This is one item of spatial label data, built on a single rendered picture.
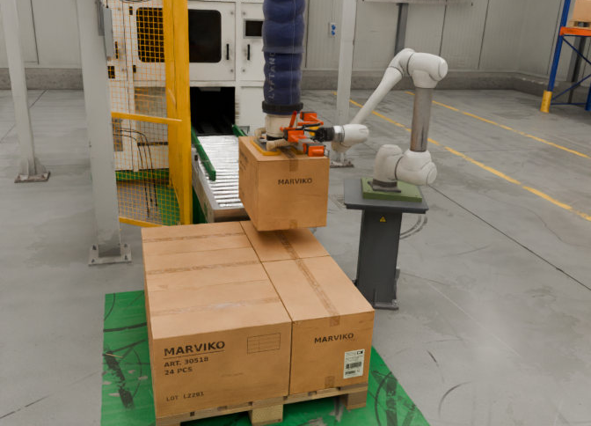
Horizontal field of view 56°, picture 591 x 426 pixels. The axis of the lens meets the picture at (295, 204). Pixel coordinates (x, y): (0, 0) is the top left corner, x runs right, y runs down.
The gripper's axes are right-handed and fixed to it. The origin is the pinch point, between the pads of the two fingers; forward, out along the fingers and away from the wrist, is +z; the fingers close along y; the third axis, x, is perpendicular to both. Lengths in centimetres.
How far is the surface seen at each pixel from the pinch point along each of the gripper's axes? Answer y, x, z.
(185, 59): -25, 128, 43
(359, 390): 109, -73, -16
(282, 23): -55, 18, 4
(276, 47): -42.7, 18.5, 6.4
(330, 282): 66, -42, -9
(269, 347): 78, -73, 30
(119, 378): 120, -22, 96
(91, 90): -5, 123, 105
